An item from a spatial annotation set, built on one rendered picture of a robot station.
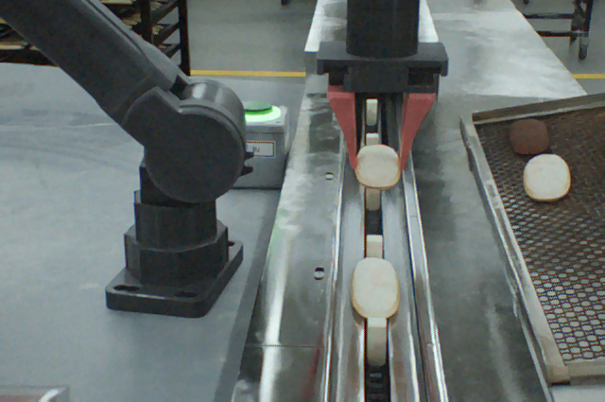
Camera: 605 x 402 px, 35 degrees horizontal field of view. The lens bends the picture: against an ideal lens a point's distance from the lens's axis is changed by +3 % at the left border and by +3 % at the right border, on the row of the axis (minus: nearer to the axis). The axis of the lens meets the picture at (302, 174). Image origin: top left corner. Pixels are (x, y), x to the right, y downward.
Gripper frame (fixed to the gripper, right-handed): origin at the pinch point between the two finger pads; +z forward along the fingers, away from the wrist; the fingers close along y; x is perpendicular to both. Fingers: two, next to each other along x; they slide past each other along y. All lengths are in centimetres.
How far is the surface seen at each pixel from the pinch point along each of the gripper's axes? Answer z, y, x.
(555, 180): 2.4, 14.9, 2.1
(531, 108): 2.4, 16.5, 23.9
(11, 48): 40, -110, 209
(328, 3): 1, -7, 80
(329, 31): 1, -6, 57
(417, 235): 7.0, 3.6, -0.1
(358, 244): 8.2, -1.4, 0.4
